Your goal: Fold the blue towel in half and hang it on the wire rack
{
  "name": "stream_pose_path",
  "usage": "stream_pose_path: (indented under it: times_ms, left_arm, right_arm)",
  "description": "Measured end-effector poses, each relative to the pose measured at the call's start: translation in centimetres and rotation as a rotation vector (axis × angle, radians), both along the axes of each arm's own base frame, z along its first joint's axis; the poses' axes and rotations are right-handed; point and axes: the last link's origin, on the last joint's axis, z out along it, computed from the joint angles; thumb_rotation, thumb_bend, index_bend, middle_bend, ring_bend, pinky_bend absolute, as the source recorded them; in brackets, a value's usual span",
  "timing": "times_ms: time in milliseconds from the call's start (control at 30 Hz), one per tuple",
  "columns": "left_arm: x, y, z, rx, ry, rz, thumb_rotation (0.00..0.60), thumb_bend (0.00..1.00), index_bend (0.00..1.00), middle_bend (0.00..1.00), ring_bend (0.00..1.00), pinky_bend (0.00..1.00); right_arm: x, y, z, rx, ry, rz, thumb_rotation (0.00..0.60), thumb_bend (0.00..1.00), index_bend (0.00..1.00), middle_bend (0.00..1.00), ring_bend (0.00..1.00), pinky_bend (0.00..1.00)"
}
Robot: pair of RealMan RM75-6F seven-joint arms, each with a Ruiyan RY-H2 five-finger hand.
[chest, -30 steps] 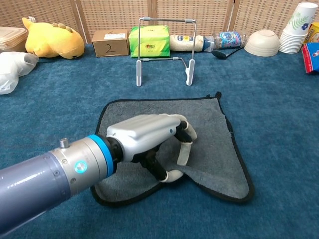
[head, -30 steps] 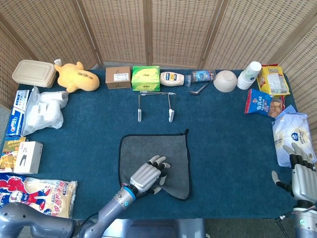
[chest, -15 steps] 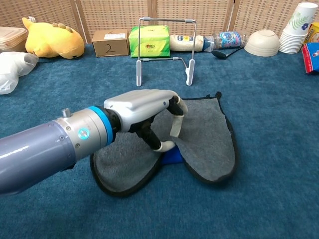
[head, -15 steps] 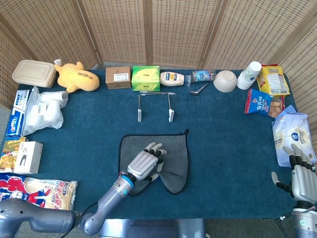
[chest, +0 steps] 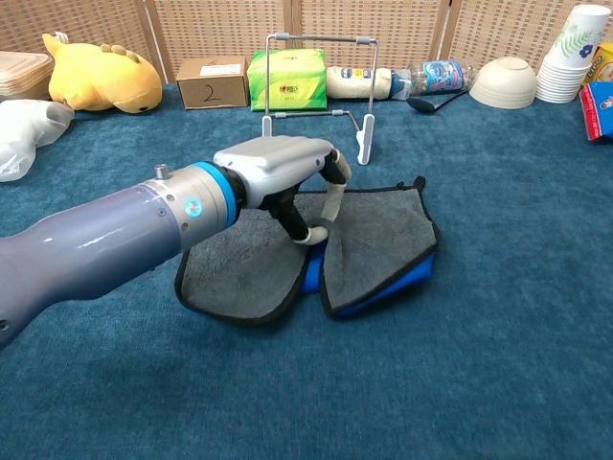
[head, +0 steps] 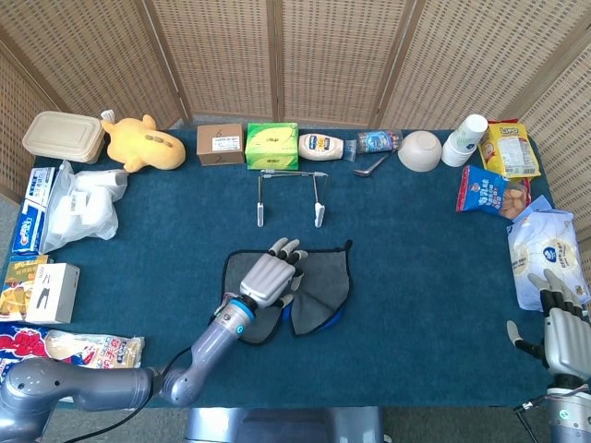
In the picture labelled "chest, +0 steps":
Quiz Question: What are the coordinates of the white plastic bag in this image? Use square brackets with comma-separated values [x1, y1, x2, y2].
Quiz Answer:
[0, 99, 76, 183]

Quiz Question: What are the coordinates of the beige bowl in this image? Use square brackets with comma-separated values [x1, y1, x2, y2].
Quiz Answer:
[467, 56, 537, 110]

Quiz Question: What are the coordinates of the brown cardboard box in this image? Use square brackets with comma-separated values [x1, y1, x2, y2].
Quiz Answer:
[175, 56, 250, 111]

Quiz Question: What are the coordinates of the yellow snack bag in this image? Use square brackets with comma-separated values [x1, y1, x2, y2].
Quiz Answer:
[581, 41, 613, 87]

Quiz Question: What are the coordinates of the beige lidded lunch box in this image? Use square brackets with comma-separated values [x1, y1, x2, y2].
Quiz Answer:
[0, 50, 54, 102]

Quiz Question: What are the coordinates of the blue cookie snack bag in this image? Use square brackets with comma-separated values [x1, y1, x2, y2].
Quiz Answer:
[578, 80, 613, 144]

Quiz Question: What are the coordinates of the grey and blue cloth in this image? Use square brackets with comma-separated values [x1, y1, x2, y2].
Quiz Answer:
[173, 175, 443, 328]

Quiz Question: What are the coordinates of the woven folding screen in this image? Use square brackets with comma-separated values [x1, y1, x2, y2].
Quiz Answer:
[0, 0, 613, 87]

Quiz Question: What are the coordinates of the yellow plush toy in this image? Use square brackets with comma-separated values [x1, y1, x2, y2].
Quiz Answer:
[41, 32, 164, 115]

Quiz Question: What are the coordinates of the blue carpet table mat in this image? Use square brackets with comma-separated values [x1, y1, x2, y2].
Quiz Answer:
[0, 83, 613, 460]

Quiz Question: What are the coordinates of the clear plastic water bottle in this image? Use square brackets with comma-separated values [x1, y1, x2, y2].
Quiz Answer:
[392, 58, 480, 97]

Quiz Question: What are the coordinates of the mayonnaise squeeze bottle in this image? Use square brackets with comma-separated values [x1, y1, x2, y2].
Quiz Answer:
[325, 65, 411, 101]

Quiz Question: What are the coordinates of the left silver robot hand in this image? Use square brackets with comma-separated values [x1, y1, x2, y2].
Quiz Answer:
[213, 135, 353, 246]

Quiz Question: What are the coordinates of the metal towel rack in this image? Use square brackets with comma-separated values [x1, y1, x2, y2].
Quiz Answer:
[261, 32, 379, 167]

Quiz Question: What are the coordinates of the green tissue pack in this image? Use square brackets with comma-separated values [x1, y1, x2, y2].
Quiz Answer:
[246, 48, 329, 113]

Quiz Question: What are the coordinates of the stack of paper cups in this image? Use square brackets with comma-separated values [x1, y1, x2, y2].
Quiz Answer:
[534, 4, 608, 104]

